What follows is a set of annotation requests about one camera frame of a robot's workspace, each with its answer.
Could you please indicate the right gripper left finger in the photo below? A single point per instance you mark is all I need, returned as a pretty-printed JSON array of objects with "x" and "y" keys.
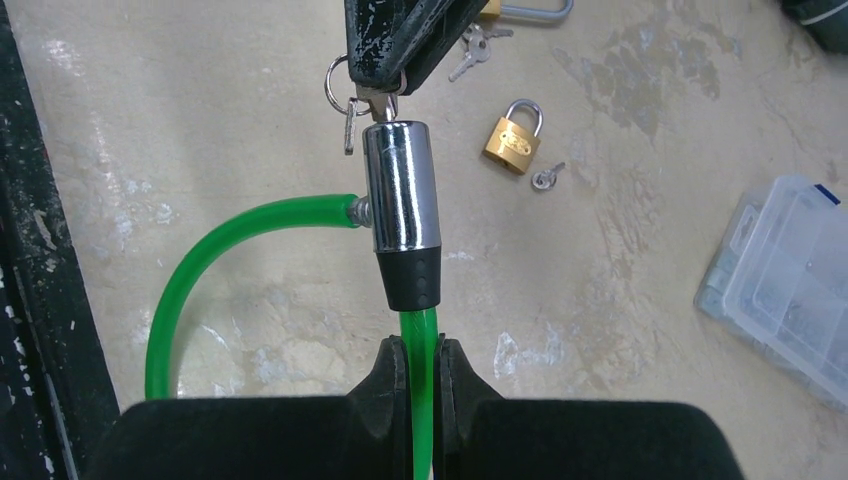
[{"x": 360, "y": 435}]

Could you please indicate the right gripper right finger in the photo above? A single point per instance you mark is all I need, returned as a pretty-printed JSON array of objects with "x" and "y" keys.
[{"x": 479, "y": 434}]

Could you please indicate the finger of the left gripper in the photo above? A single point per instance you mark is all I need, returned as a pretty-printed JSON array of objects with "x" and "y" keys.
[
  {"x": 437, "y": 40},
  {"x": 384, "y": 41}
]

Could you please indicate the cable lock key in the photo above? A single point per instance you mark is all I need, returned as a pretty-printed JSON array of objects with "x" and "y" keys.
[{"x": 381, "y": 105}]

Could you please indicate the small brass padlock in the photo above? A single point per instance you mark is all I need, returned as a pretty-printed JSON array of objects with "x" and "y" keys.
[{"x": 512, "y": 146}]

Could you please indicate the green cable lock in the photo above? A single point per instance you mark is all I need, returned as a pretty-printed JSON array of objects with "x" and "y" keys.
[{"x": 401, "y": 210}]

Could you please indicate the tiny silver padlock key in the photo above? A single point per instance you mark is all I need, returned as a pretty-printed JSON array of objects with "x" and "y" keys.
[{"x": 545, "y": 180}]

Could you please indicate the large brass padlock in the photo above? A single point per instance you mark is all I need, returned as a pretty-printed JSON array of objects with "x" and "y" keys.
[{"x": 497, "y": 9}]

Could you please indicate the clear plastic organizer box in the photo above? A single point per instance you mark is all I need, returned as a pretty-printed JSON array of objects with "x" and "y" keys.
[{"x": 778, "y": 280}]

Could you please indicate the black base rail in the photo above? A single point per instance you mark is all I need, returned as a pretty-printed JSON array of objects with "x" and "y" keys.
[{"x": 57, "y": 398}]

